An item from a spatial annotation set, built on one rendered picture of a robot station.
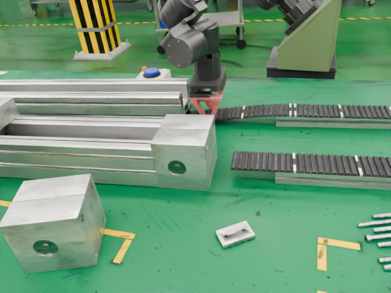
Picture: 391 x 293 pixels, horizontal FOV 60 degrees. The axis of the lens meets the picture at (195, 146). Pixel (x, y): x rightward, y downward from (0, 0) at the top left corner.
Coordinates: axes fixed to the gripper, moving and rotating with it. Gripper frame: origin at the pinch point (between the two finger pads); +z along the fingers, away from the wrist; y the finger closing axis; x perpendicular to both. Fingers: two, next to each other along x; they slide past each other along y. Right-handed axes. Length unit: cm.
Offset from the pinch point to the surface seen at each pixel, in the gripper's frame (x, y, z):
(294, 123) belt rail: 18.2, 1.9, 1.0
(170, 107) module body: -7.6, 4.9, -4.0
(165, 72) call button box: -14.1, -14.3, -4.2
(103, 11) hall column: -161, -277, 32
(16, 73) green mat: -74, -30, 2
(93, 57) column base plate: -177, -261, 75
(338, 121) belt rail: 27.1, 1.2, 0.8
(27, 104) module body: -43.6, 3.9, -4.1
